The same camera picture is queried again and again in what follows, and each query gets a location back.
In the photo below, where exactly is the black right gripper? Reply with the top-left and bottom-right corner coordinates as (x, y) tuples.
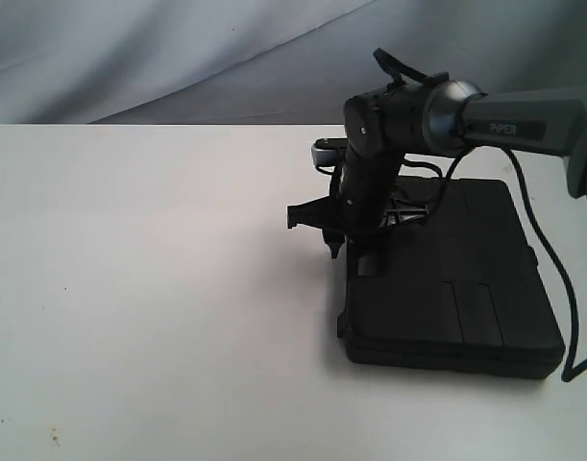
(287, 144), (406, 277)

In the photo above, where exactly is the white backdrop cloth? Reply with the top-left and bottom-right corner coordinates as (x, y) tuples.
(0, 1), (587, 124)

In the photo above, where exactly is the black plastic carrying case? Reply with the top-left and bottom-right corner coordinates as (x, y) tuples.
(337, 179), (565, 379)

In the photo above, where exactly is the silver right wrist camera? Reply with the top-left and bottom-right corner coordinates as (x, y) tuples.
(311, 138), (348, 168)

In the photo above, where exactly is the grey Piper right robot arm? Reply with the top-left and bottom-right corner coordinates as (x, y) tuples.
(287, 49), (587, 254)

